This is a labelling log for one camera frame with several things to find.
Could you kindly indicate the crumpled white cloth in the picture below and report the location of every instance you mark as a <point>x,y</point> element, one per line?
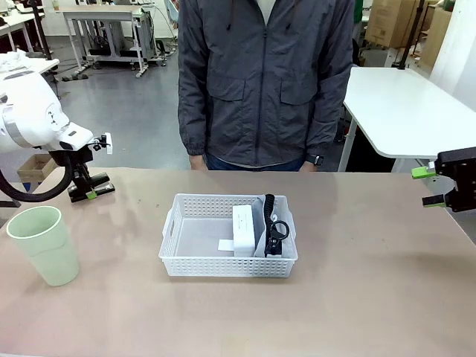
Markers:
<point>13,61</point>

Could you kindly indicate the black smartwatch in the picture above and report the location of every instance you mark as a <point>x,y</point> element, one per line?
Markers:
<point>316,160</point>

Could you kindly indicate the white table with cloth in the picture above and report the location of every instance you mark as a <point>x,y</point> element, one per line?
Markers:
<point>44,65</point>

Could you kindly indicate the black tripod stand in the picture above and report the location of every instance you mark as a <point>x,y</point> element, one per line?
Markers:
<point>409,37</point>

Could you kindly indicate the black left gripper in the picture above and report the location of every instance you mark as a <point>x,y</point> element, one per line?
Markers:
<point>82,167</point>

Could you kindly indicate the white paper slip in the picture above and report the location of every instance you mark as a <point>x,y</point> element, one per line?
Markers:
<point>225,245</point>

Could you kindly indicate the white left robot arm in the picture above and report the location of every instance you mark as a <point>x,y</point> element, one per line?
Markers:
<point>29,111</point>

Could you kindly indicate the large brown cardboard box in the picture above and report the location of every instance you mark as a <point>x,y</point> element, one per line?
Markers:
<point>390,22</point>

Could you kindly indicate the person's right hand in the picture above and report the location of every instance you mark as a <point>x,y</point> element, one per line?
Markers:
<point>197,163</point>

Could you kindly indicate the black office chair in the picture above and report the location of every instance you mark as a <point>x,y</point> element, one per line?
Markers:
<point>356,52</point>

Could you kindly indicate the white perforated plastic basket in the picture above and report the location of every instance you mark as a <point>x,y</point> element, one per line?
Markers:
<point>223,266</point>

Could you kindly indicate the distant white table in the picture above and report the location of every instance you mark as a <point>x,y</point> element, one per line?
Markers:
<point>15,22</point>

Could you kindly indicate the large white table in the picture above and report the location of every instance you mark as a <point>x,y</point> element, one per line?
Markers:
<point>405,111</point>

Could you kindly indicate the grey campus pencil case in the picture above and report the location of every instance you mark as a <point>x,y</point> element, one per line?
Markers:
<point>273,230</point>

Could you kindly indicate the small open cardboard box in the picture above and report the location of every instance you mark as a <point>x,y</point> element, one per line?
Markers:
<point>35,167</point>

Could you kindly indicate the white desk with metal legs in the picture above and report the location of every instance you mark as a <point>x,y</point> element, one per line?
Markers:
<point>108,15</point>

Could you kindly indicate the white rectangular box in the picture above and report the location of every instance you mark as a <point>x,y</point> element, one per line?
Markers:
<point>243,230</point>

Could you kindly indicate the narrow brown cardboard box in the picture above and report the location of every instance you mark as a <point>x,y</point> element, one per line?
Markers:
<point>437,33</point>

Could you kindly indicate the pale green plastic cup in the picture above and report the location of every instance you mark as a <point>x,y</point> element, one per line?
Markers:
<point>48,253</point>

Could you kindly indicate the person in grey jacket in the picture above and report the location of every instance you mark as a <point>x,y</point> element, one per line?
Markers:
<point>264,82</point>

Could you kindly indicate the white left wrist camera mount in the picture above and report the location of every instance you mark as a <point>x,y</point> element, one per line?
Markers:
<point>108,143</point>

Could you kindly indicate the person's left hand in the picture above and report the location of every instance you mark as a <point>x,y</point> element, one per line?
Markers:
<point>308,167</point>

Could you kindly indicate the person in green shirt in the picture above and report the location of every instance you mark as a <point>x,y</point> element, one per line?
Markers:
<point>357,11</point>

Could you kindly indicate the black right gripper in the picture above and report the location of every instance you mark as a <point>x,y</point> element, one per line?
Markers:
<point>459,178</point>

